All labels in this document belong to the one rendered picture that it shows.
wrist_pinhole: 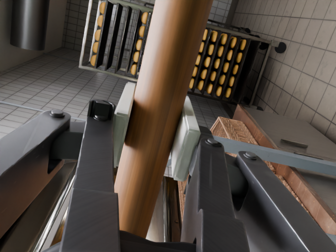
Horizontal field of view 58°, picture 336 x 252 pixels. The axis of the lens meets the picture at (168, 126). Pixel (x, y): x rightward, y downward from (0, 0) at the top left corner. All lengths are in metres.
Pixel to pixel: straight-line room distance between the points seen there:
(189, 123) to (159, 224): 1.42
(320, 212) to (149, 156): 0.94
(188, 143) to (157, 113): 0.03
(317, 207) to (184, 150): 0.97
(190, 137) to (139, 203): 0.06
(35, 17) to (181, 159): 3.15
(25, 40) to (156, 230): 2.35
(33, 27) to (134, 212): 3.13
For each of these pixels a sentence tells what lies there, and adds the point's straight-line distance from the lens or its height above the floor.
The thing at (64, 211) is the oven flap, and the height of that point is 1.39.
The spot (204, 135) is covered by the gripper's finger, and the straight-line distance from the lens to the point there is 0.17.
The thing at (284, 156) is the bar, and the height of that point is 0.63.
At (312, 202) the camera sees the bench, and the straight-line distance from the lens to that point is 1.13.
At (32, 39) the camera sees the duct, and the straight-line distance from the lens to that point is 3.30.
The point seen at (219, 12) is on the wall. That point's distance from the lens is 5.24.
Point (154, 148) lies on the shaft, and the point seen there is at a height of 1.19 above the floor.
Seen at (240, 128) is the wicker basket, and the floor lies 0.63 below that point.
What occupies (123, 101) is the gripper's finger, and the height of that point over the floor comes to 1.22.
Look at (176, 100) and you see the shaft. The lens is 0.17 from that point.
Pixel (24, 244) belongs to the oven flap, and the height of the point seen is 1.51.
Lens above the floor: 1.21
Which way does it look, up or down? 7 degrees down
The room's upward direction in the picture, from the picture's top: 77 degrees counter-clockwise
